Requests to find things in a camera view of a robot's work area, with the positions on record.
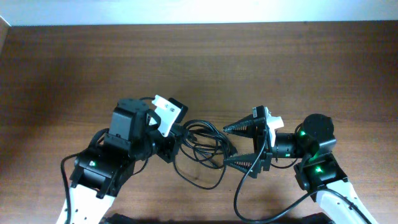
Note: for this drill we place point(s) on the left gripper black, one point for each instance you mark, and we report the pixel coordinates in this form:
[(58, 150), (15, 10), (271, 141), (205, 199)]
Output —
[(166, 152)]

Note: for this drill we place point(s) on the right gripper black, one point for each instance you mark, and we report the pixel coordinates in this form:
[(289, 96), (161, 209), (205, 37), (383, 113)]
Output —
[(263, 145)]

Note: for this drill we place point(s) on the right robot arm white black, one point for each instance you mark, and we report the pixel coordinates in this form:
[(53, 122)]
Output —
[(317, 172)]

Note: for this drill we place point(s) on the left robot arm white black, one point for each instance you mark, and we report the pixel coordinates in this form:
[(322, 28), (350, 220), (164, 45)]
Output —
[(95, 182)]

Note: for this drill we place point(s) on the right camera mount white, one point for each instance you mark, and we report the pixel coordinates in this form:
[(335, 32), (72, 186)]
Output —
[(273, 123)]

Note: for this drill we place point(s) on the camera mount white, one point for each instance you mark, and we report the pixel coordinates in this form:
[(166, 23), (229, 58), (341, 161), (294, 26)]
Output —
[(273, 123), (167, 113)]

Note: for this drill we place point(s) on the left camera mount white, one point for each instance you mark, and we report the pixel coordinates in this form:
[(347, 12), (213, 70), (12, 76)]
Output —
[(167, 113)]

